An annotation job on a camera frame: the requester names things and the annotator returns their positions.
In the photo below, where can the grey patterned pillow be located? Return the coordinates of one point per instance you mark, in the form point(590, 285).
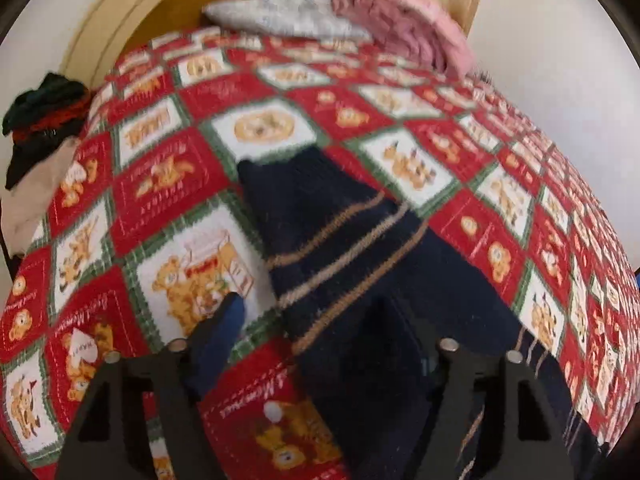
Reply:
point(280, 15)

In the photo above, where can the yellow wooden headboard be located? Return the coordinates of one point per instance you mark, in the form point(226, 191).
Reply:
point(150, 5)

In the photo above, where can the red bear printed blanket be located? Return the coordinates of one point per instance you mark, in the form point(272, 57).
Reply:
point(165, 175)

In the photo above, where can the beige cloth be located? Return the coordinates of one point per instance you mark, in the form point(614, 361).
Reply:
point(35, 195)

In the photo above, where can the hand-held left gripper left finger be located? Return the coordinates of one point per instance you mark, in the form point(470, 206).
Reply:
point(226, 329)

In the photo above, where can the navy striped knit garment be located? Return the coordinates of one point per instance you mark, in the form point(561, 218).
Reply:
point(325, 220)

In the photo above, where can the dark knit clothes pile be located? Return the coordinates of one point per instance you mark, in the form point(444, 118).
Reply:
point(42, 110)

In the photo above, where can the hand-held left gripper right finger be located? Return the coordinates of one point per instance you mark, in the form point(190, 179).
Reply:
point(451, 377)

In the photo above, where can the pink folded blanket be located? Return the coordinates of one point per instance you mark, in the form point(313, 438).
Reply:
point(405, 20)

